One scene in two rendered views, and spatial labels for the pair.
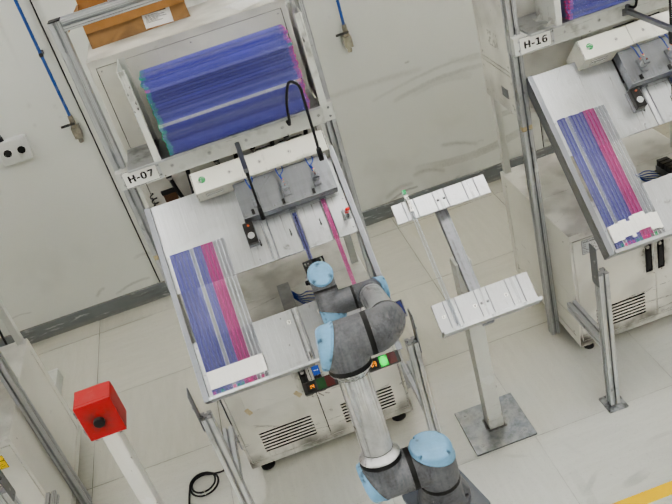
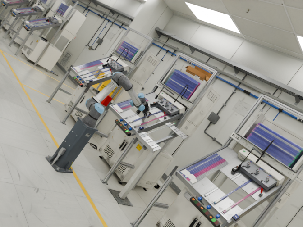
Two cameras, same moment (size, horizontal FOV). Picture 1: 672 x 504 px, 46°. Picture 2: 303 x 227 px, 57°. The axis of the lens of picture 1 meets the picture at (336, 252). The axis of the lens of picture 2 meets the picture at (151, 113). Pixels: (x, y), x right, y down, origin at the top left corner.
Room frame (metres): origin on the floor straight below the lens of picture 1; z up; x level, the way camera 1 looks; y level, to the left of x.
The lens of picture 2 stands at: (-0.05, -2.56, 1.25)
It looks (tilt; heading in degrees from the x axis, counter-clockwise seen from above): 4 degrees down; 48
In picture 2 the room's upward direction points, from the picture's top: 36 degrees clockwise
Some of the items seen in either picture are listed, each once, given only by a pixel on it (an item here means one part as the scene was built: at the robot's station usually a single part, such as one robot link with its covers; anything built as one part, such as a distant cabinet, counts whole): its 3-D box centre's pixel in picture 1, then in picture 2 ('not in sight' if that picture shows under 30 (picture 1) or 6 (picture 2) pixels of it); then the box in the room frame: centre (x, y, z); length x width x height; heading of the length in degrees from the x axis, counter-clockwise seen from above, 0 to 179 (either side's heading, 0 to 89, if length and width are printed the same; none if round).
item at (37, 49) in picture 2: not in sight; (54, 31); (2.33, 4.94, 0.95); 1.36 x 0.82 x 1.90; 5
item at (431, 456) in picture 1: (431, 459); (96, 110); (1.53, -0.08, 0.72); 0.13 x 0.12 x 0.14; 93
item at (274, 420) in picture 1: (301, 348); (135, 156); (2.71, 0.26, 0.31); 0.70 x 0.65 x 0.62; 95
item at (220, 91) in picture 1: (226, 89); (183, 85); (2.60, 0.19, 1.52); 0.51 x 0.13 x 0.27; 95
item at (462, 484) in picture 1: (442, 487); (90, 120); (1.53, -0.09, 0.60); 0.15 x 0.15 x 0.10
